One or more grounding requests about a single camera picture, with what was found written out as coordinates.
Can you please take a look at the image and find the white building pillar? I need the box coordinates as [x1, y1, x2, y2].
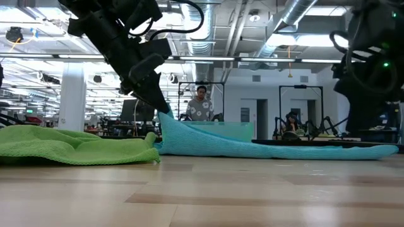
[58, 62, 89, 132]

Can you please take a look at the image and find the black ceiling cable reel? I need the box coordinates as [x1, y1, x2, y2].
[5, 26, 23, 44]

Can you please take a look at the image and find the teal translucent plastic basket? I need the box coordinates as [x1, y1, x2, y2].
[184, 121, 254, 143]

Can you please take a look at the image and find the black background screen cart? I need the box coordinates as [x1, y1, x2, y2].
[387, 102, 402, 143]

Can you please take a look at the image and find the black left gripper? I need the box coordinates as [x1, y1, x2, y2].
[67, 0, 173, 115]

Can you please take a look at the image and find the green microfiber towel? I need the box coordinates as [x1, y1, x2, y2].
[0, 124, 161, 166]

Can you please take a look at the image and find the silver slanted ceiling duct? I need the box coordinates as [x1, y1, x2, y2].
[254, 0, 318, 59]

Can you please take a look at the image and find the black background computer monitor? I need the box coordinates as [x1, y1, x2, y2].
[120, 99, 157, 123]

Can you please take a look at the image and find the red background seat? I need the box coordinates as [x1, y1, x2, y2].
[24, 115, 44, 125]

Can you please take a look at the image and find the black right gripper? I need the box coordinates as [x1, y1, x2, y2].
[331, 53, 404, 134]

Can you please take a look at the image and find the person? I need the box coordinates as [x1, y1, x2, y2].
[186, 85, 215, 122]
[285, 112, 301, 134]

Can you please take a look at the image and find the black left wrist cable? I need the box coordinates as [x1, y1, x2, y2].
[129, 0, 205, 42]

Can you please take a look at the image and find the silver ribbed ceiling duct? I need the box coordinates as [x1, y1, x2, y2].
[181, 3, 218, 57]

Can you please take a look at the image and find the blue microfiber towel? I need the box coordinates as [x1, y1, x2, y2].
[154, 110, 399, 161]

